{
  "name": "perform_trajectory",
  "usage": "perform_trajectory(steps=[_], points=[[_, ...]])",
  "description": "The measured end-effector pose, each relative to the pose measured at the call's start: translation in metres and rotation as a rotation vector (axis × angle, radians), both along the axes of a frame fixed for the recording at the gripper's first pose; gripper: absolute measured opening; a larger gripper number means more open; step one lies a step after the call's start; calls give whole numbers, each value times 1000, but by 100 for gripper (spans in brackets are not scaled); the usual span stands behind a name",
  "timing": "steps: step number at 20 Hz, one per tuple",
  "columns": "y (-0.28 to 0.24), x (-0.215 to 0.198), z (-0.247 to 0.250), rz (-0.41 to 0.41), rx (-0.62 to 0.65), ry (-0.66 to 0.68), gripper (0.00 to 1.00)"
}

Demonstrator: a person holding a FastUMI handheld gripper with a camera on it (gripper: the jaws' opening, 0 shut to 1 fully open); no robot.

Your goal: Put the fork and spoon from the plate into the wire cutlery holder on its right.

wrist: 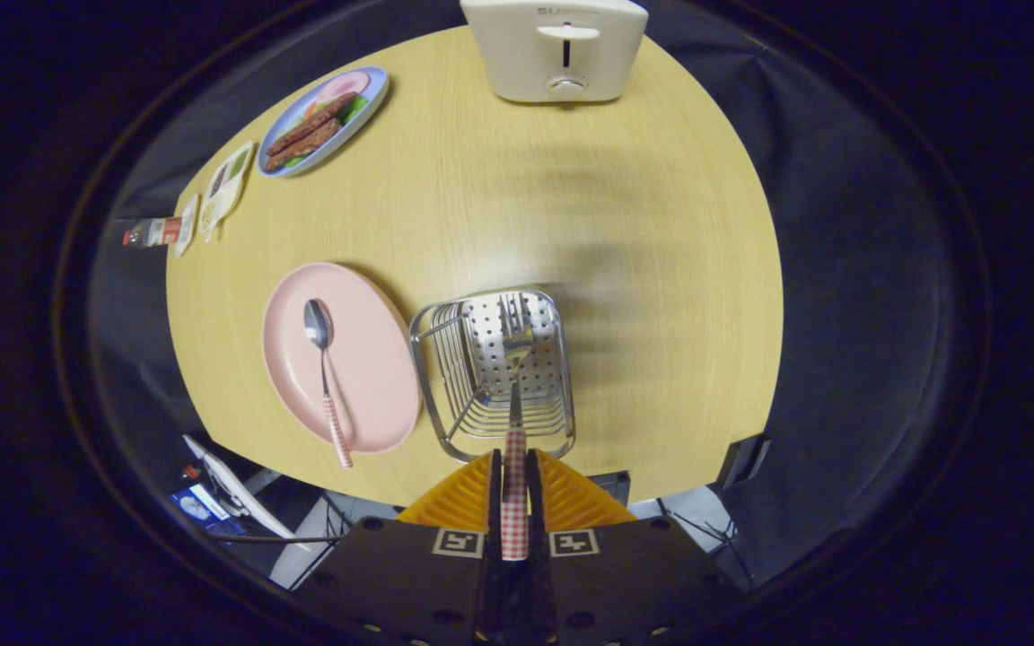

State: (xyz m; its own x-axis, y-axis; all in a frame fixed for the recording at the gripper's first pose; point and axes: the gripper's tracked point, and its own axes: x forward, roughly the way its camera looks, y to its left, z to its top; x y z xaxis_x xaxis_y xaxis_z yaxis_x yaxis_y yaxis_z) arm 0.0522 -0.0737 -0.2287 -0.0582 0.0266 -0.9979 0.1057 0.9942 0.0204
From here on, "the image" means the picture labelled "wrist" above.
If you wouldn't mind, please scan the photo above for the white flat board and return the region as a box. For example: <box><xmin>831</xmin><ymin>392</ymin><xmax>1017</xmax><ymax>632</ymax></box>
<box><xmin>183</xmin><ymin>435</ymin><xmax>298</xmax><ymax>539</ymax></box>

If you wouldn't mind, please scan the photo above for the pink plate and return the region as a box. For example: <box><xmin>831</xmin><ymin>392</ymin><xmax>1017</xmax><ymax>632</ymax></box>
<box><xmin>262</xmin><ymin>262</ymin><xmax>422</xmax><ymax>455</ymax></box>

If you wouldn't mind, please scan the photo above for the brown sausage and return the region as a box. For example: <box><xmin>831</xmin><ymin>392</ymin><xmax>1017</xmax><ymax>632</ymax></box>
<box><xmin>266</xmin><ymin>92</ymin><xmax>358</xmax><ymax>155</ymax></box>
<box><xmin>264</xmin><ymin>117</ymin><xmax>343</xmax><ymax>171</ymax></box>

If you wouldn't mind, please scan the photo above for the blue lit screen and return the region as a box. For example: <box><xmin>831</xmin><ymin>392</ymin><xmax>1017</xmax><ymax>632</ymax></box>
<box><xmin>171</xmin><ymin>484</ymin><xmax>244</xmax><ymax>537</ymax></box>

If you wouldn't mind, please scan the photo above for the metal wire basket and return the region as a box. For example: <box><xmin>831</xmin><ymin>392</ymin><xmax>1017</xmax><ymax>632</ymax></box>
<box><xmin>409</xmin><ymin>289</ymin><xmax>576</xmax><ymax>463</ymax></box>

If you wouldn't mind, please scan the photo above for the blue plate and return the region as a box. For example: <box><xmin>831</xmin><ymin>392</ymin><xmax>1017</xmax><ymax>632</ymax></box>
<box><xmin>257</xmin><ymin>66</ymin><xmax>390</xmax><ymax>178</ymax></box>

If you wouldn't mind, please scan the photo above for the pink ham slice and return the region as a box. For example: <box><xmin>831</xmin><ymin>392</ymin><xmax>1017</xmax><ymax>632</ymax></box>
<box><xmin>315</xmin><ymin>72</ymin><xmax>372</xmax><ymax>104</ymax></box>

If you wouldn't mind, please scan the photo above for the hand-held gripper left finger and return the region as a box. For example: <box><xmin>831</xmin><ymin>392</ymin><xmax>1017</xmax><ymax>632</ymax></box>
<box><xmin>300</xmin><ymin>450</ymin><xmax>504</xmax><ymax>646</ymax></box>

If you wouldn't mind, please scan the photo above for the clear bottle with red cap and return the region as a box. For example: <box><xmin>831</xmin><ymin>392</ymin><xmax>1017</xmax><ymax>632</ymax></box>
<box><xmin>122</xmin><ymin>215</ymin><xmax>182</xmax><ymax>248</ymax></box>

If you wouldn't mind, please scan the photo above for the checkered handle fork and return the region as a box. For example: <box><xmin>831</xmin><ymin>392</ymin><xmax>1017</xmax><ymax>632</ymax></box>
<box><xmin>499</xmin><ymin>294</ymin><xmax>536</xmax><ymax>562</ymax></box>

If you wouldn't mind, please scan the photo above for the white toaster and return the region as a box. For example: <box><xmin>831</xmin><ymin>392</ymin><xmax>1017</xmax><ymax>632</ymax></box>
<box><xmin>460</xmin><ymin>0</ymin><xmax>649</xmax><ymax>103</ymax></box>

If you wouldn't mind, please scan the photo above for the white divided condiment tray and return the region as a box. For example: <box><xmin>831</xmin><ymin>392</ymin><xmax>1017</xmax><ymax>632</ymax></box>
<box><xmin>198</xmin><ymin>142</ymin><xmax>254</xmax><ymax>243</ymax></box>

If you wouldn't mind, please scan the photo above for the white square coaster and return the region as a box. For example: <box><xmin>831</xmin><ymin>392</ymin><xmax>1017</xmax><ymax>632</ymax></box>
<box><xmin>174</xmin><ymin>195</ymin><xmax>199</xmax><ymax>258</ymax></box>

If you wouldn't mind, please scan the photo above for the black table bracket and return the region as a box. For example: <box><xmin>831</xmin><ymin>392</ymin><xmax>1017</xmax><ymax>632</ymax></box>
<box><xmin>719</xmin><ymin>435</ymin><xmax>771</xmax><ymax>490</ymax></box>
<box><xmin>589</xmin><ymin>471</ymin><xmax>631</xmax><ymax>508</ymax></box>

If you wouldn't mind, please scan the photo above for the black cable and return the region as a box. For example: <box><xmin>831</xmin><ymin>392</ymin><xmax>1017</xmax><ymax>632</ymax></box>
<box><xmin>212</xmin><ymin>534</ymin><xmax>338</xmax><ymax>545</ymax></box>

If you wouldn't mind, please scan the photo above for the checkered handle spoon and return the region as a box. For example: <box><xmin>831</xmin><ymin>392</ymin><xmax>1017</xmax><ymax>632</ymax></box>
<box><xmin>303</xmin><ymin>299</ymin><xmax>355</xmax><ymax>469</ymax></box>

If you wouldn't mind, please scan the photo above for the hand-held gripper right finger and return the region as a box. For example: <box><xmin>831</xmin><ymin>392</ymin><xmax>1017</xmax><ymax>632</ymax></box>
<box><xmin>528</xmin><ymin>450</ymin><xmax>740</xmax><ymax>646</ymax></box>

